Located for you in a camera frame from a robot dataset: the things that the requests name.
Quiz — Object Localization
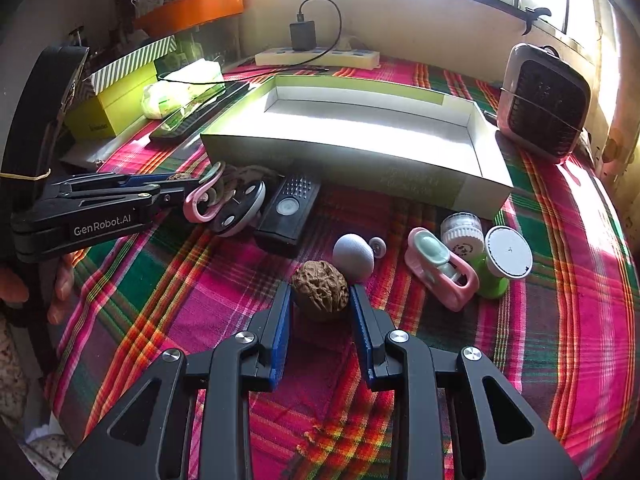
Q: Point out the black round disc device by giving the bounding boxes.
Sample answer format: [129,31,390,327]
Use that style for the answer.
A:
[209,180,267,237]

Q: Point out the brown walnut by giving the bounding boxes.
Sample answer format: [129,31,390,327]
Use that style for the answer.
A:
[290,260,348,322]
[168,172,192,180]

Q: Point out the green spool white lid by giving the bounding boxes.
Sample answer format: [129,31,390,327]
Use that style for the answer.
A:
[471,226,534,299]

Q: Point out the person's left hand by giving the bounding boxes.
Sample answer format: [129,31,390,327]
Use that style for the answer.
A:
[0,254,74,325]

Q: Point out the green striped lid box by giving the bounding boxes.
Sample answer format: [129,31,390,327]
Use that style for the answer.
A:
[64,36,177,141]

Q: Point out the green tissue packet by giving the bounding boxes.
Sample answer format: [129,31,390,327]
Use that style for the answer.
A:
[141,58,224,119]

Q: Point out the black rectangular remote device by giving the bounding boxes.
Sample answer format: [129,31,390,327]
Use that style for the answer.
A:
[254,174,321,258]

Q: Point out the grey egg-shaped knob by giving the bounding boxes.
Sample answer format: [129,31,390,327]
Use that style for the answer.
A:
[332,233,387,284]

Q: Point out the white ribbed cap jar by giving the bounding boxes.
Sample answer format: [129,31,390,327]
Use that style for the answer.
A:
[440,212,485,261]

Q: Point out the plaid bedspread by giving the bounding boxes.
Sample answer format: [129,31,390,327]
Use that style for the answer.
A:
[44,56,640,480]

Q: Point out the orange tray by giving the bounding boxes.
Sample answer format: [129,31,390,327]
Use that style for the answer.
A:
[134,0,244,38]

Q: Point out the white power strip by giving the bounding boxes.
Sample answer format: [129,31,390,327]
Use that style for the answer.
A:
[254,47,381,70]

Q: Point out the black charger adapter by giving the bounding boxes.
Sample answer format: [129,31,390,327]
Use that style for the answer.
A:
[290,21,317,52]

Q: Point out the shallow white cardboard box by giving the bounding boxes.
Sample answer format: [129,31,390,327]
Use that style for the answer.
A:
[201,75,513,219]

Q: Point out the grey portable fan heater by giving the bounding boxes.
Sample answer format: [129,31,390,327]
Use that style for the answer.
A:
[497,44,591,164]

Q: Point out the black charger cable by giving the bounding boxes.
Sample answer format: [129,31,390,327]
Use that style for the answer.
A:
[156,0,344,83]

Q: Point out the black window latch handle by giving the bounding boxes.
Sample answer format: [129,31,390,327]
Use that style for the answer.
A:
[522,6,552,36]

